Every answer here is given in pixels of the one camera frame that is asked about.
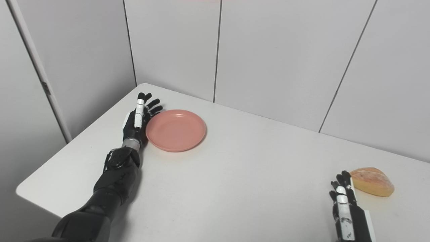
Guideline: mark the pink round plate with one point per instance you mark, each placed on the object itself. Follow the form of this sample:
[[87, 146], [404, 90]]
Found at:
[[176, 131]]

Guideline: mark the metal partition hinge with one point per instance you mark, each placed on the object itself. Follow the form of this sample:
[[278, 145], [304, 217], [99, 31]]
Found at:
[[46, 88]]

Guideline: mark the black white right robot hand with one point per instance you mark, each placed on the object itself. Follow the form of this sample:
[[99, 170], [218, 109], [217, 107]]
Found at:
[[352, 218]]

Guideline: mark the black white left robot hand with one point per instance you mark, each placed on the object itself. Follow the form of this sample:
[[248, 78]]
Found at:
[[132, 129]]

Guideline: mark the golden bread roll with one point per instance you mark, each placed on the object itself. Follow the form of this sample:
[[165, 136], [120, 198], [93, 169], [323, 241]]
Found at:
[[373, 183]]

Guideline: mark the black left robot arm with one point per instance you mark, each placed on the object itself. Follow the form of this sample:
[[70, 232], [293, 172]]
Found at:
[[114, 183]]

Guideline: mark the white partition post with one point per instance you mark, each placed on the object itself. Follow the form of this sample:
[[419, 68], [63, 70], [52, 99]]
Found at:
[[37, 67]]

